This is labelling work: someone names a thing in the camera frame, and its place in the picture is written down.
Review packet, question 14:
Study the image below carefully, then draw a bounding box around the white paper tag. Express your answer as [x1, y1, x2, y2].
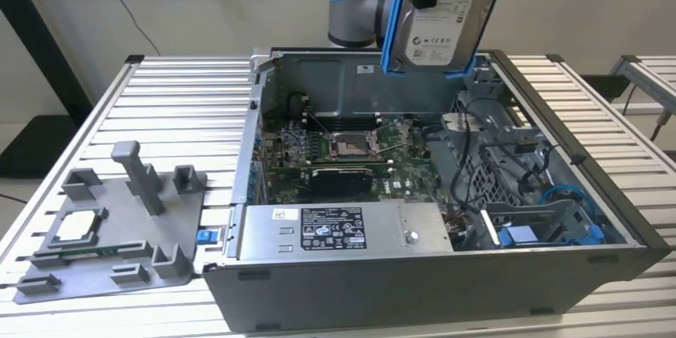
[440, 113, 470, 130]

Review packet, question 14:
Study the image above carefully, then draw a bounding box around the thin locking lever wire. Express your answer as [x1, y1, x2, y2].
[308, 111, 333, 135]

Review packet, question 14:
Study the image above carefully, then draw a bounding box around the black wire with connector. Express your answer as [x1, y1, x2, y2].
[520, 143, 561, 196]

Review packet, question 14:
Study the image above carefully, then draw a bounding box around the green RAM stick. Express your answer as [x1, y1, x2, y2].
[52, 248, 129, 259]

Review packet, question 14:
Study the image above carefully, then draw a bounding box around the black RAM slots row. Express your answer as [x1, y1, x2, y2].
[304, 113, 382, 131]

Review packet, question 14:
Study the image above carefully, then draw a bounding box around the blue plastic block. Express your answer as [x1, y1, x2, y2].
[498, 226, 541, 249]

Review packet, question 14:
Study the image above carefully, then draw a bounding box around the grey parts rack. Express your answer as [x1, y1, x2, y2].
[10, 140, 212, 306]

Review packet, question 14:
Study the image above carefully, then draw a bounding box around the perforated metal drive cage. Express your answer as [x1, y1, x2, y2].
[426, 90, 561, 212]

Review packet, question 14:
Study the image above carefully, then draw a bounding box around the long black wire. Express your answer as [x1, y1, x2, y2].
[450, 94, 496, 215]

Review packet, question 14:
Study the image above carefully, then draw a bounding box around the silver CPU chip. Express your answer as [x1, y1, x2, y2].
[52, 211, 101, 242]

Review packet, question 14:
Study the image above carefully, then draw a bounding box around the thin dark wall wire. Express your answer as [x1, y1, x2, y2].
[88, 0, 157, 55]

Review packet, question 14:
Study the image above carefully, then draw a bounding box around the light blue data wire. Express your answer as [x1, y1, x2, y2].
[541, 184, 598, 222]

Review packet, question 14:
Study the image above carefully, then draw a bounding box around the blue bay latch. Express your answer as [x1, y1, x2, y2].
[572, 223, 604, 242]

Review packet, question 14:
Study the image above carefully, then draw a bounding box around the green motherboard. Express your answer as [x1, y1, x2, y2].
[261, 114, 449, 204]

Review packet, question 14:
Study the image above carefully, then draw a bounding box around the silver power supply unit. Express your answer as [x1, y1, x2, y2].
[234, 202, 454, 262]

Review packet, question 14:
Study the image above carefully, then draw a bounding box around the aluminium side table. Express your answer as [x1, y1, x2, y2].
[609, 54, 676, 112]

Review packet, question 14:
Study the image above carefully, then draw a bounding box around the black open PC case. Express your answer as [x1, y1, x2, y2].
[201, 47, 672, 333]

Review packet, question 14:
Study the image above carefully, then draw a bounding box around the hard disk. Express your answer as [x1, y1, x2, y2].
[378, 0, 514, 80]

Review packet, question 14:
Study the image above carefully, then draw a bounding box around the metal socket cover frame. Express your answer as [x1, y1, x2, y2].
[377, 119, 412, 153]

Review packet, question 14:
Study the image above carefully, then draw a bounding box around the CPU socket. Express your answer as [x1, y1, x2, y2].
[329, 130, 378, 159]

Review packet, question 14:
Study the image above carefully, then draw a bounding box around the grey disk bay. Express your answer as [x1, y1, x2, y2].
[482, 199, 606, 251]

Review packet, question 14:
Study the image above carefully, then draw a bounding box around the black graphics card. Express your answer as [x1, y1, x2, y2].
[305, 166, 374, 201]

